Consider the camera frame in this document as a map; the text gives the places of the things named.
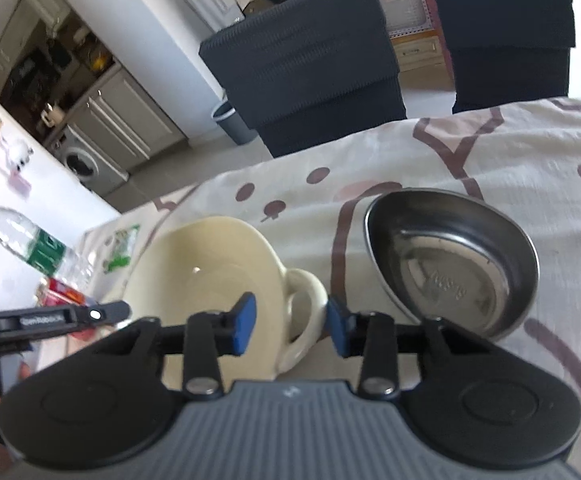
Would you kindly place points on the grey kitchen wall cabinet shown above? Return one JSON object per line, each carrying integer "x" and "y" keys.
{"x": 35, "y": 0}

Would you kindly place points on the red drink can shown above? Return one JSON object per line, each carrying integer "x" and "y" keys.
{"x": 63, "y": 290}

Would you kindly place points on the clear green-label water bottle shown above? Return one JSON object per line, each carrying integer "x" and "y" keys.
{"x": 30, "y": 245}

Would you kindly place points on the silver washing machine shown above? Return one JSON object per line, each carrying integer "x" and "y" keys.
{"x": 88, "y": 165}

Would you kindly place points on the grey kitchen base cabinet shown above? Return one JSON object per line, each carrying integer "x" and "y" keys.
{"x": 120, "y": 115}

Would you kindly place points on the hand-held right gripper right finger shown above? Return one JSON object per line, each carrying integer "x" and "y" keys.
{"x": 338, "y": 330}

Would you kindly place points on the dark fabric dining chair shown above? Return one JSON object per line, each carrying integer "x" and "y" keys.
{"x": 505, "y": 25}
{"x": 295, "y": 60}

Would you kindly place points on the purple fridge magnet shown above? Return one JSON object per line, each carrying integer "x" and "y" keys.
{"x": 21, "y": 184}

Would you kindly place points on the white refrigerator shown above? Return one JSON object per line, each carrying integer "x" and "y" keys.
{"x": 0, "y": 185}

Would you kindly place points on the grey trash bin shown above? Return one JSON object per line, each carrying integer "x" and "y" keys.
{"x": 233, "y": 122}

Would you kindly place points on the cartoon printed tablecloth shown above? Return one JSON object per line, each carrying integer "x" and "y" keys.
{"x": 420, "y": 160}

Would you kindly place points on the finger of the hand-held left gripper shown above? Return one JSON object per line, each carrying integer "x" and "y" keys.
{"x": 105, "y": 314}

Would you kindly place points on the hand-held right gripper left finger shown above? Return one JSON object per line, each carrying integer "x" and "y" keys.
{"x": 245, "y": 322}

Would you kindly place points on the green snack packet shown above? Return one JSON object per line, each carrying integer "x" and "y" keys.
{"x": 120, "y": 250}

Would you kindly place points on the round stainless steel bowl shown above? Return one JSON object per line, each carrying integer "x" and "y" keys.
{"x": 445, "y": 260}

